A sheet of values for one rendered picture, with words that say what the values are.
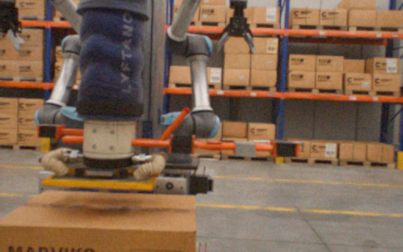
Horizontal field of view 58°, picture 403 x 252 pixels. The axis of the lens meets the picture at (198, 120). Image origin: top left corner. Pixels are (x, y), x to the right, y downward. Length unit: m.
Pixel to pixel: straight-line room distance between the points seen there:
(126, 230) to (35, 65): 8.27
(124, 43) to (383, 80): 8.22
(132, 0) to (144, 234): 0.72
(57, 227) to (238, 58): 7.46
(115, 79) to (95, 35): 0.15
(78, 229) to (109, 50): 0.55
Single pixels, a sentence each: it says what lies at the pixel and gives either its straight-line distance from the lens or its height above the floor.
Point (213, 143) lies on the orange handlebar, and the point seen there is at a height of 1.18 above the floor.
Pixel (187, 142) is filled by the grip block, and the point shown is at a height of 1.19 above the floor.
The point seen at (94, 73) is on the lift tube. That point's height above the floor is 1.40.
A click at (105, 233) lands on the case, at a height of 0.93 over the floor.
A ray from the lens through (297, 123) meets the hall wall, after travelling 9.85.
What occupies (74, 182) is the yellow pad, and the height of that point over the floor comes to 1.06.
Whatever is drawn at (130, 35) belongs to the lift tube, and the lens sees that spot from 1.20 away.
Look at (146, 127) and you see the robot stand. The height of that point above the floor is 1.18.
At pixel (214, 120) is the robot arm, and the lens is 1.73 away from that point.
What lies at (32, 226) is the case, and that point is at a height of 0.94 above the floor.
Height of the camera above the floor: 1.32
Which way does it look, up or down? 3 degrees down
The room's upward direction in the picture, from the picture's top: 2 degrees clockwise
